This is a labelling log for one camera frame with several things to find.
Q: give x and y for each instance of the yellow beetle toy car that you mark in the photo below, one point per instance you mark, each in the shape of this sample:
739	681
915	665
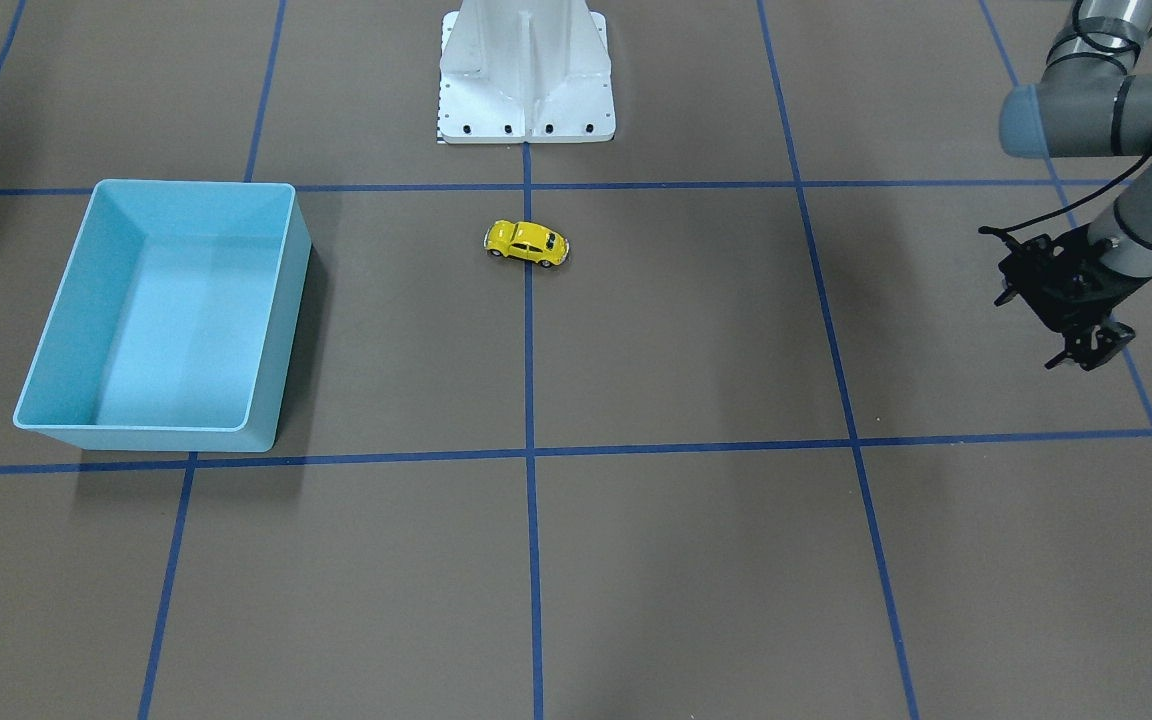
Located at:
526	241

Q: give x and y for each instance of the light blue plastic bin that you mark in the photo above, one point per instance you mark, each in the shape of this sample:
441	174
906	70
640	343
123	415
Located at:
174	320

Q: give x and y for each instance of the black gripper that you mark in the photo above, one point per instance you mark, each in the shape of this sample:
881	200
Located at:
1099	296

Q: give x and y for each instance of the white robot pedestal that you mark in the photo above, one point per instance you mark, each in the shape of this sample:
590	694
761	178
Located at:
525	72

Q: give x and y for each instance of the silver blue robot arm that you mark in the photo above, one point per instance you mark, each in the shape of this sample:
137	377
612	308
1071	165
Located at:
1094	100

